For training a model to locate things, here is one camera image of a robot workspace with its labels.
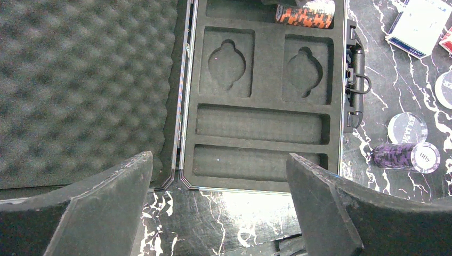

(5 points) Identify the black poker set case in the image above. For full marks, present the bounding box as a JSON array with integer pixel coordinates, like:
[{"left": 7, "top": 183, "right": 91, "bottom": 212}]
[{"left": 1, "top": 1, "right": 364, "bottom": 199}]

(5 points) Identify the purple black poker chip stack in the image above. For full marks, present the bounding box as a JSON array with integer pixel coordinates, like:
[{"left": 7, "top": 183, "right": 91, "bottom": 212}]
[{"left": 372, "top": 142, "right": 441, "bottom": 174}]

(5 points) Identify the clear acrylic dealer button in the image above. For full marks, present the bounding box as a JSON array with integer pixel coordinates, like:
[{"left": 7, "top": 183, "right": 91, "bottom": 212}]
[{"left": 434, "top": 71, "right": 452, "bottom": 109}]

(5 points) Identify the blue playing card box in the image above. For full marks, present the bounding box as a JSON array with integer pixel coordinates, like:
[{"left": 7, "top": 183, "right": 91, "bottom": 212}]
[{"left": 385, "top": 0, "right": 451, "bottom": 59}]

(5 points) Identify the clear acrylic blind button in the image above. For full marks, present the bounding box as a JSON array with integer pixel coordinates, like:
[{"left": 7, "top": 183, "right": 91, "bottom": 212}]
[{"left": 388, "top": 112, "right": 428, "bottom": 144}]

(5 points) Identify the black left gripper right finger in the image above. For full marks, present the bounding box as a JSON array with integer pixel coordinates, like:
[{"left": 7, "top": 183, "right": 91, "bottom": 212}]
[{"left": 286, "top": 153, "right": 451, "bottom": 255}]

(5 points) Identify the red playing card box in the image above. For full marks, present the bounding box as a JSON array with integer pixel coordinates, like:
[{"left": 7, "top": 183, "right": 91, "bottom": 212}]
[{"left": 438, "top": 27, "right": 452, "bottom": 54}]

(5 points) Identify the orange black poker chip stack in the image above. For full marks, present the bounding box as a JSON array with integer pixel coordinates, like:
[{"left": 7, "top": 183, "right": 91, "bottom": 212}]
[{"left": 275, "top": 1, "right": 336, "bottom": 29}]

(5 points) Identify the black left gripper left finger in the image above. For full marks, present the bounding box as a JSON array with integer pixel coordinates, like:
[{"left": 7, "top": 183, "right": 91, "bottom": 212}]
[{"left": 1, "top": 151, "right": 153, "bottom": 255}]

